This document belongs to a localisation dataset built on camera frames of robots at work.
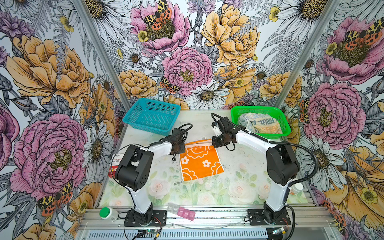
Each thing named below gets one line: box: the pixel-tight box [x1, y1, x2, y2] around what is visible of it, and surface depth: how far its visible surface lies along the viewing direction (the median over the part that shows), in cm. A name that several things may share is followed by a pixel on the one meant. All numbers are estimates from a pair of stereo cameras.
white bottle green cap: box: [99, 206, 119, 222], surface depth 70 cm
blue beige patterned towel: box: [237, 113, 283, 134], surface depth 107 cm
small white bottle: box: [289, 182, 304, 196], surface depth 79 cm
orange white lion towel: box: [179, 139, 225, 182], surface depth 96 cm
